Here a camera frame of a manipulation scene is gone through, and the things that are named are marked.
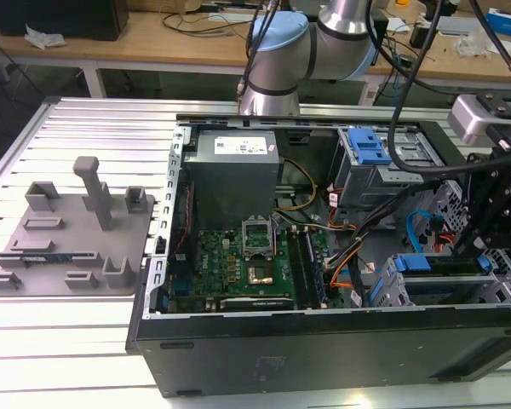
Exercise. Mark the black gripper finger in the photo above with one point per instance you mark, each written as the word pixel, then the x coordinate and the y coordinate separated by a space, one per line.
pixel 485 204

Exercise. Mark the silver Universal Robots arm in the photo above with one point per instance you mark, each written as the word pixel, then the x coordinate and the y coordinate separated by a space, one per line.
pixel 323 51

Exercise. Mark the metal disk bay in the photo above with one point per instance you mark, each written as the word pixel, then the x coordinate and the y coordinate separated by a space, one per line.
pixel 385 289

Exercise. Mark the black RAM slot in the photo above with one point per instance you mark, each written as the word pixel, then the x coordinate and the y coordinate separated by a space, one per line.
pixel 299 272

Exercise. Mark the metal drive cage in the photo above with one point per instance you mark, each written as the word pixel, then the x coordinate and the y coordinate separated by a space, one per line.
pixel 366 183

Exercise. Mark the blue drive cage latch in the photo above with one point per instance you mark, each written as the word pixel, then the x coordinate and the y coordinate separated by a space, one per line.
pixel 370 149

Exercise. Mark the clear plastic bag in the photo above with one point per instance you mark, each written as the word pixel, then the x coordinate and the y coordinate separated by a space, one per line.
pixel 472 46

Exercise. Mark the small black box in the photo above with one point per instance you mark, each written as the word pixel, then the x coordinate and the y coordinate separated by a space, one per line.
pixel 417 36

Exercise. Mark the blue cardboard box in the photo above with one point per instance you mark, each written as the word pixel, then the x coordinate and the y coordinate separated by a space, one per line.
pixel 509 21

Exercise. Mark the installed RAM stick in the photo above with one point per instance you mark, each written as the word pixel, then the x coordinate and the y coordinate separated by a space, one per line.
pixel 317 277

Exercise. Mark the black open PC case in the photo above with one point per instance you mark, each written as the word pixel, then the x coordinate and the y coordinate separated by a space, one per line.
pixel 323 358

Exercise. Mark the CPU socket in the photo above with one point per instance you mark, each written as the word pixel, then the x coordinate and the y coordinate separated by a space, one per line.
pixel 260 274

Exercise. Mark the black graphics card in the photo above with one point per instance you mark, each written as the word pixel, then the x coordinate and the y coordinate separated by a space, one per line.
pixel 255 304

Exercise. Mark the grey power supply unit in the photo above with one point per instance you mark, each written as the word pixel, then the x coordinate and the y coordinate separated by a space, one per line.
pixel 230 187

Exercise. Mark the green motherboard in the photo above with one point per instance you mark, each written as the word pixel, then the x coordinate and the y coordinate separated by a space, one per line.
pixel 213 264

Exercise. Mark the wooden desk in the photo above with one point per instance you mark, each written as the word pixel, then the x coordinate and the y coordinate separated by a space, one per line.
pixel 153 47

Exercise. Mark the grey parts rack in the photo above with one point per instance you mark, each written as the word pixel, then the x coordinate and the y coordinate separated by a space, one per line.
pixel 68 238

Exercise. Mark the RAM stick on rack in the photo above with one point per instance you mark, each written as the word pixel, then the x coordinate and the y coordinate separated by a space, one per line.
pixel 47 258

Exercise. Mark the large black box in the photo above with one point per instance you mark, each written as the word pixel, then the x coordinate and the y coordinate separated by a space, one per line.
pixel 59 17

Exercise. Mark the white plastic bag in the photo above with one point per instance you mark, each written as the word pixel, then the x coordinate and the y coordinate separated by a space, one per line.
pixel 44 39

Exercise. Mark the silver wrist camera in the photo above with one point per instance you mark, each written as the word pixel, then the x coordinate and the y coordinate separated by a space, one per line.
pixel 468 117

